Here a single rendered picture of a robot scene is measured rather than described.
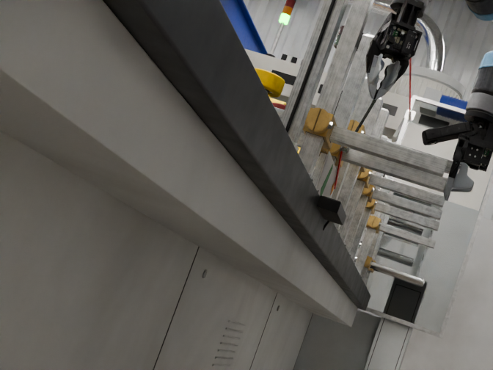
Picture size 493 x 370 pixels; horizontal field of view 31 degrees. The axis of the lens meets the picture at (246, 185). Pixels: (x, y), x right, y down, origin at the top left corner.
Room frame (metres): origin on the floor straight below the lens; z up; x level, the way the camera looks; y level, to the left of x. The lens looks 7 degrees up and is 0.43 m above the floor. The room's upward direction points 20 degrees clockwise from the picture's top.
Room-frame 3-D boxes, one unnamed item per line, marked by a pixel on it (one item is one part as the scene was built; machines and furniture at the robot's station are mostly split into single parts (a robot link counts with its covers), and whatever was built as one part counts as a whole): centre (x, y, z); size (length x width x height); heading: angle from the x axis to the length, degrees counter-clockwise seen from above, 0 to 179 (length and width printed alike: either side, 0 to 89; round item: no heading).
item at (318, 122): (1.83, -0.10, 0.83); 0.13 x 0.06 x 0.05; 167
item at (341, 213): (1.97, -0.20, 0.68); 0.22 x 0.05 x 0.05; 167
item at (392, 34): (1.81, -0.19, 1.08); 0.09 x 0.08 x 0.12; 7
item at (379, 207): (3.29, -0.53, 0.95); 0.36 x 0.03 x 0.03; 77
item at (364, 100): (2.30, -0.21, 0.86); 0.03 x 0.03 x 0.48; 77
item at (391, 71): (1.82, -0.21, 0.97); 0.06 x 0.03 x 0.09; 7
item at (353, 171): (2.54, -0.27, 0.89); 0.03 x 0.03 x 0.48; 77
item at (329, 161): (2.02, -0.17, 0.75); 0.26 x 0.01 x 0.10; 167
